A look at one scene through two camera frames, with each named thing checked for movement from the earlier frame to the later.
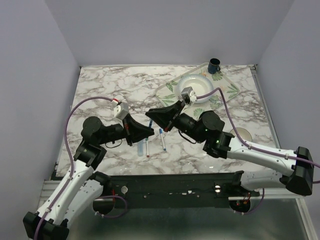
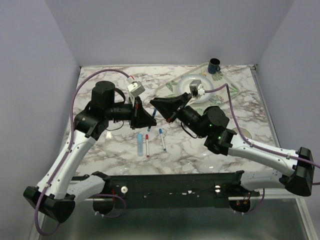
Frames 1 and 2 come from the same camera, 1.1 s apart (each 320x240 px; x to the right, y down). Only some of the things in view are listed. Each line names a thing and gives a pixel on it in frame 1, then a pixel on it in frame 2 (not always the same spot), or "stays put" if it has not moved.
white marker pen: [161, 133] stays put
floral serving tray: [171, 94] stays put
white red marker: [147, 146] stays put
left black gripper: [137, 131] -> [138, 116]
